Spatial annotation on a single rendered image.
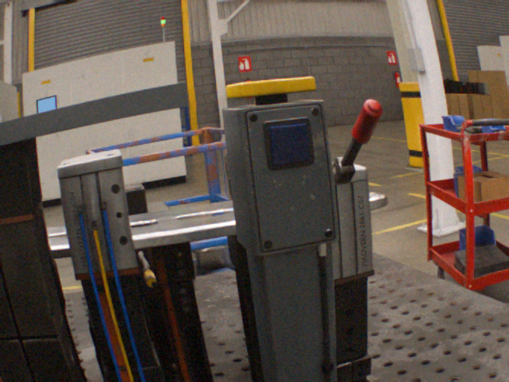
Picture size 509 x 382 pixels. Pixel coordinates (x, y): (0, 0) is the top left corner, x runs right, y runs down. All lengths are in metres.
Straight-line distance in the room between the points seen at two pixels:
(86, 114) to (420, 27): 4.26
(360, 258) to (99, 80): 8.10
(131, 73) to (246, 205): 8.29
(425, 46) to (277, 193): 4.15
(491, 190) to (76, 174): 2.37
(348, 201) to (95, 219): 0.27
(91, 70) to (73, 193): 8.09
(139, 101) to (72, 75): 8.26
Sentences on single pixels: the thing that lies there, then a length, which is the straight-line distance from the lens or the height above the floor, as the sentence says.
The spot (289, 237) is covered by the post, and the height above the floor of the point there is 1.04.
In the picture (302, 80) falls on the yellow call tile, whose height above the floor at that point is 1.16.
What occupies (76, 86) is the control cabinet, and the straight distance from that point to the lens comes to 8.70.
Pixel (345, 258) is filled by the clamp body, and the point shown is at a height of 0.97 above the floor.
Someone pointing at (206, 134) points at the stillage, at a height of 0.91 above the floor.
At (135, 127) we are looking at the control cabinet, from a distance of 8.79.
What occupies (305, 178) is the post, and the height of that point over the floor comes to 1.08.
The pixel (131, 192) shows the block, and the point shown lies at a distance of 1.00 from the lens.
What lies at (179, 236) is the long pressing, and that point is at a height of 1.00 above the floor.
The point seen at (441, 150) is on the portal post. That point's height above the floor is 0.61.
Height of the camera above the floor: 1.16
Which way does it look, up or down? 9 degrees down
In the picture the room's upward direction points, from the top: 7 degrees counter-clockwise
